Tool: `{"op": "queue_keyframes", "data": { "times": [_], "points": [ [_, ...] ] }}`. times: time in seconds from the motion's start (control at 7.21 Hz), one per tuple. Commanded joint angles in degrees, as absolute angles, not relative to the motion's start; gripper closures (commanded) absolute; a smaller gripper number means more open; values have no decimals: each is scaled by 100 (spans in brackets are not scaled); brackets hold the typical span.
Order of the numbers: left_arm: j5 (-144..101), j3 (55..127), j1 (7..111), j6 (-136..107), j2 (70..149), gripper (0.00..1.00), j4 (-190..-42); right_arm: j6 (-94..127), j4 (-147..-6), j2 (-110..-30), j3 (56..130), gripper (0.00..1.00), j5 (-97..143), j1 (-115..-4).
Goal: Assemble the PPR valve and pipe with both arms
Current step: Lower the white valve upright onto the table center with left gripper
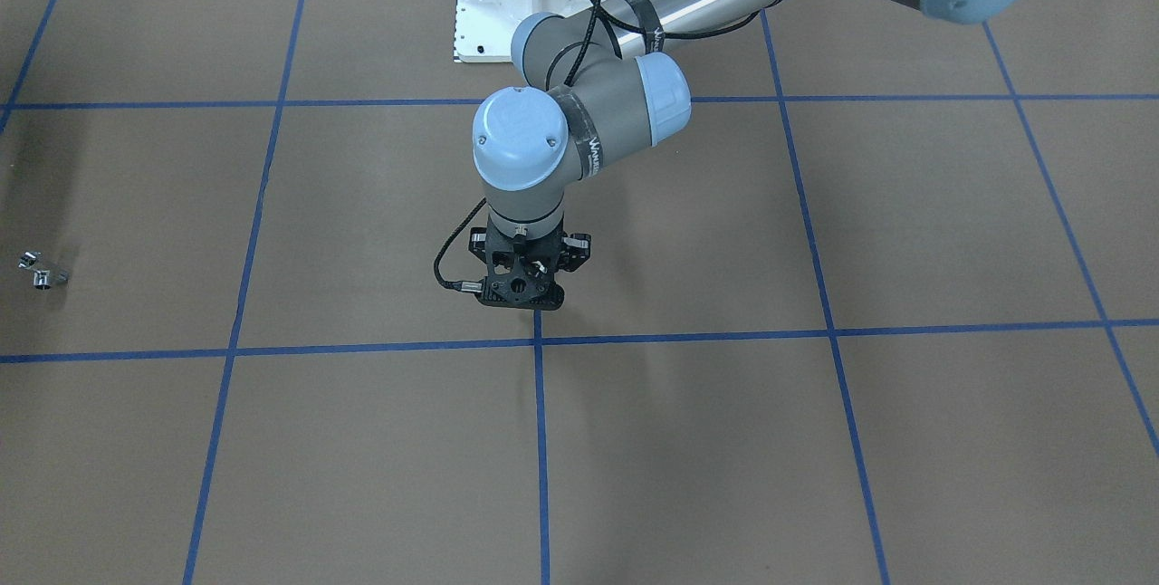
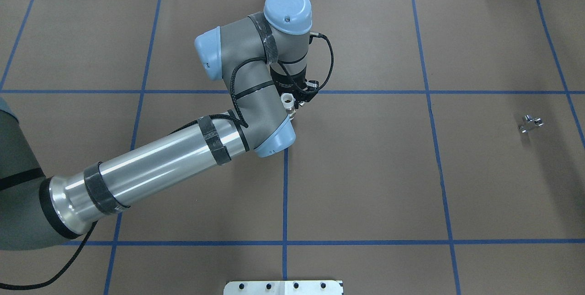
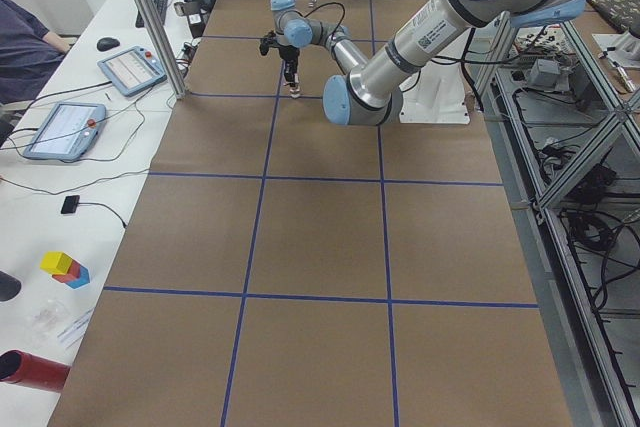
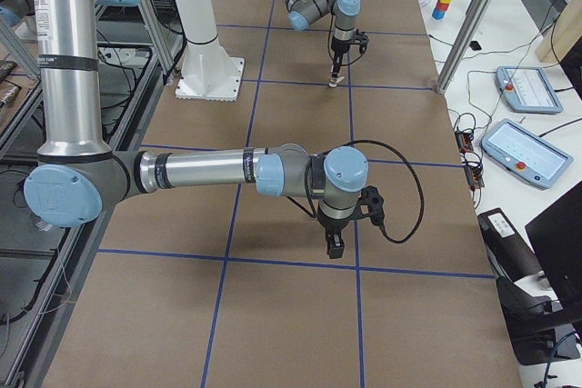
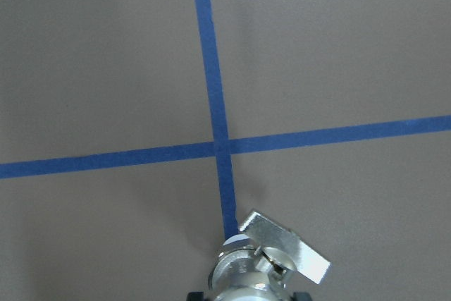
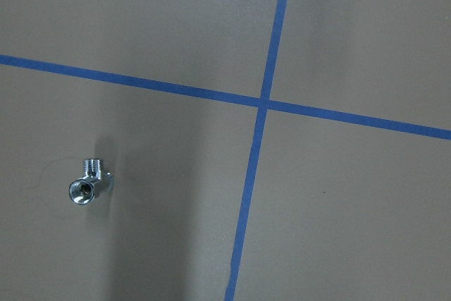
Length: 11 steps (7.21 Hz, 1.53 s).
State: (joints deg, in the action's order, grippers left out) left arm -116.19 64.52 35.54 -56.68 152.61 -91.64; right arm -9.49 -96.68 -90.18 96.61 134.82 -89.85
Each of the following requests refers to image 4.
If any black box with label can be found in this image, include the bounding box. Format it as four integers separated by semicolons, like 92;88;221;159
477;208;542;282

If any white camera pole with base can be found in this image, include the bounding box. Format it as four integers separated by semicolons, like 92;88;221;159
175;0;245;102

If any blue wooden block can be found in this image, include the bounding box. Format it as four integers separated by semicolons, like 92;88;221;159
431;9;446;20

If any far teach pendant tablet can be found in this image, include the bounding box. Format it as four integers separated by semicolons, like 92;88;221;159
495;66;564;114

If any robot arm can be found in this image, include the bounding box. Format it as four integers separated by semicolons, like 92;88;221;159
283;0;368;87
24;0;368;259

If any aluminium frame post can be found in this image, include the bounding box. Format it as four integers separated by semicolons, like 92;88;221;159
435;0;492;95

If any red wooden block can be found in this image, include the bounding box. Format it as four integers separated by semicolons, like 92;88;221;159
435;0;449;13

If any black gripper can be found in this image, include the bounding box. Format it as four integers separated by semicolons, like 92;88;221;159
317;214;352;259
330;40;350;75

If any teach pendant tablet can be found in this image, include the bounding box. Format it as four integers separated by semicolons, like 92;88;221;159
495;66;564;114
481;118;574;190

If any near teach pendant tablet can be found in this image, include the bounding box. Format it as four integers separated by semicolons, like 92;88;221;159
481;118;574;190

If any aluminium frame rack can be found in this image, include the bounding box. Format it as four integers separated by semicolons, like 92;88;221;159
0;0;183;388

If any white PPR pipe fitting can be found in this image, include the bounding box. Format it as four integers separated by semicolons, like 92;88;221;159
328;75;345;88

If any brown paper table mat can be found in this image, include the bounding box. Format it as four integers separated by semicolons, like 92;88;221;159
44;0;520;387

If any black monitor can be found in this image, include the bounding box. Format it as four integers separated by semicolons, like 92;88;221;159
526;183;581;323

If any small black puck device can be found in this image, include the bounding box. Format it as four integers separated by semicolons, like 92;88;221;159
469;41;481;51

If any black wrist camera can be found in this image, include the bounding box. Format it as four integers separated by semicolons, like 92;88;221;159
353;29;369;55
354;185;385;227

